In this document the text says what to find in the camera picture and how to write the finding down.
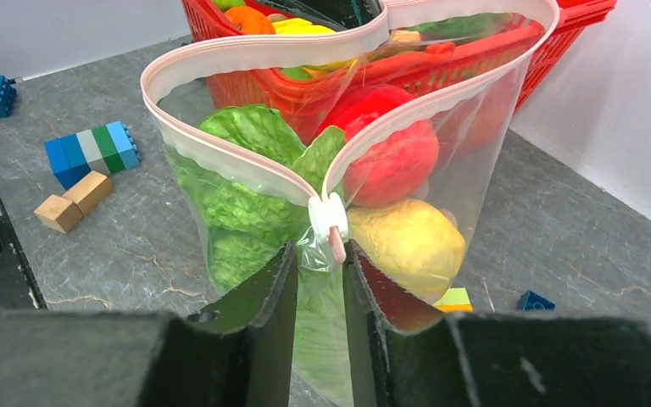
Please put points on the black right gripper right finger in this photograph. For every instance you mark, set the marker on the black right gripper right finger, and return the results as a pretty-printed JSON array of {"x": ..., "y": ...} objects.
[{"x": 405, "y": 352}]

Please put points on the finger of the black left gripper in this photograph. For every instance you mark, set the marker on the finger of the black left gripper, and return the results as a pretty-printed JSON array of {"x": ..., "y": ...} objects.
[{"x": 336, "y": 14}]

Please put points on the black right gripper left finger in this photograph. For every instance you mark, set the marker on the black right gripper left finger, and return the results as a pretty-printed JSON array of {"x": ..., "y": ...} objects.
[{"x": 236, "y": 351}]

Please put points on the orange fruit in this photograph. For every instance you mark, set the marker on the orange fruit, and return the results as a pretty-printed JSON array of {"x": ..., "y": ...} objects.
[{"x": 249, "y": 21}]

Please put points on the yellow lemon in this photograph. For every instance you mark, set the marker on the yellow lemon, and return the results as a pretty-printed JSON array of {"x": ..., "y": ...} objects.
[{"x": 413, "y": 242}]

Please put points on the clear zip top bag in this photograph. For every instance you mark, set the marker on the clear zip top bag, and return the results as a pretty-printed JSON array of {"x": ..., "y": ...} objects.
[{"x": 385, "y": 135}]

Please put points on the green romaine lettuce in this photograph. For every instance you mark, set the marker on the green romaine lettuce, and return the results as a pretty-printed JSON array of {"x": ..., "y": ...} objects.
[{"x": 246, "y": 228}]

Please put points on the red tomato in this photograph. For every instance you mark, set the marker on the red tomato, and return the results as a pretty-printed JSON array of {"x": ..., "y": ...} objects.
[{"x": 394, "y": 168}]

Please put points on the yellow banana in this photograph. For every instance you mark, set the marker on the yellow banana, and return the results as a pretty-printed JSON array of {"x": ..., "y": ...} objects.
[{"x": 298, "y": 26}]

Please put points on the yellow orange toy block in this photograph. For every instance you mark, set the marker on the yellow orange toy block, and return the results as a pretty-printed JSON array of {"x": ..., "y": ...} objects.
[{"x": 455, "y": 299}]

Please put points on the red plastic basket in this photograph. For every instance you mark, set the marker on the red plastic basket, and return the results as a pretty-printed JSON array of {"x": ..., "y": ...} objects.
[{"x": 302, "y": 102}]

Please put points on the dark blue toy block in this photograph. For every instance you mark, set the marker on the dark blue toy block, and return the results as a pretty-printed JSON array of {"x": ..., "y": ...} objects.
[{"x": 531, "y": 300}]

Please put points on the small wooden block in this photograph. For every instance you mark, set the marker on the small wooden block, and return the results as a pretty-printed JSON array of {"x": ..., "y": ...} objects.
[
  {"x": 90, "y": 191},
  {"x": 59, "y": 213}
]

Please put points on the blue green stacked blocks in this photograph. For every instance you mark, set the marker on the blue green stacked blocks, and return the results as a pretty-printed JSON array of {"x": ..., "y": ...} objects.
[{"x": 106, "y": 149}]

